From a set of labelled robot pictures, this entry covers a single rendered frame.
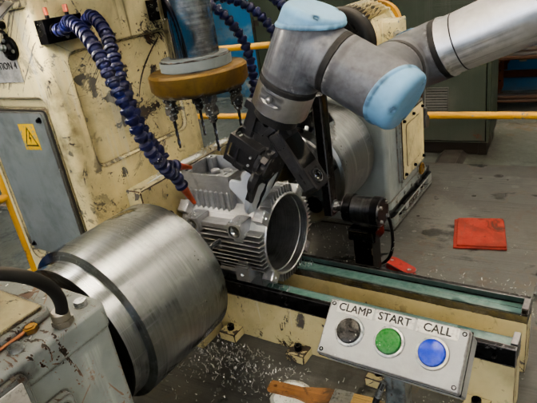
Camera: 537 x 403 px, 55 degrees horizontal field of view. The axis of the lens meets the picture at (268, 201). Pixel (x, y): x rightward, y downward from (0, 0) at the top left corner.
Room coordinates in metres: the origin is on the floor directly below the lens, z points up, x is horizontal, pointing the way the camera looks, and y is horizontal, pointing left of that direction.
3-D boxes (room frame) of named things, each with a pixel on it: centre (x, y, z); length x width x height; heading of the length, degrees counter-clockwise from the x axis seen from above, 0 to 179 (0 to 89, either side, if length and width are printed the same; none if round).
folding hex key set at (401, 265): (1.01, -0.28, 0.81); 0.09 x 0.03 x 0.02; 26
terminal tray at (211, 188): (0.96, 0.09, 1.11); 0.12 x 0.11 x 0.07; 54
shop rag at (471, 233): (1.12, -0.51, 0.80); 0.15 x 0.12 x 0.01; 157
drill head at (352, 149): (1.21, -0.14, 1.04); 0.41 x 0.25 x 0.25; 144
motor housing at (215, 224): (0.94, 0.05, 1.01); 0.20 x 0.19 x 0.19; 54
